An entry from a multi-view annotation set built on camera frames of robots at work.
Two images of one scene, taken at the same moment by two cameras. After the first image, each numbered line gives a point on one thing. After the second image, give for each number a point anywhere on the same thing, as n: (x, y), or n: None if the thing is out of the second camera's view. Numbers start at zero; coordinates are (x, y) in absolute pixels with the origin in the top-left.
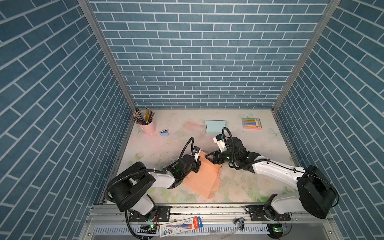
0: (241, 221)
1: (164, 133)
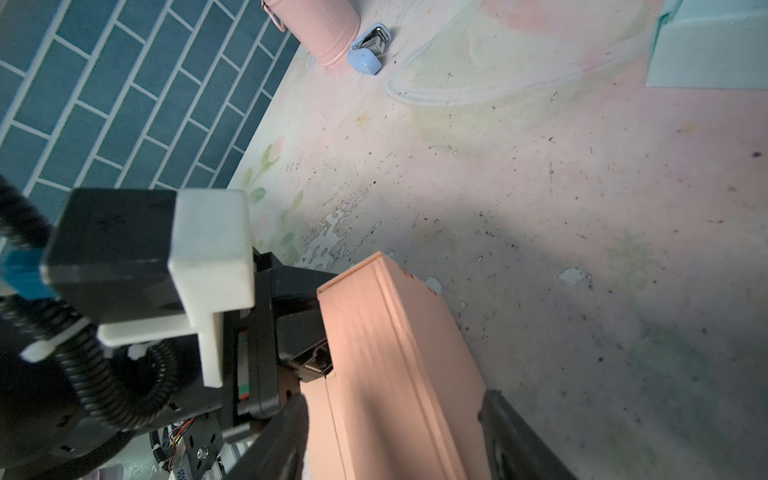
0: None
1: (367, 49)
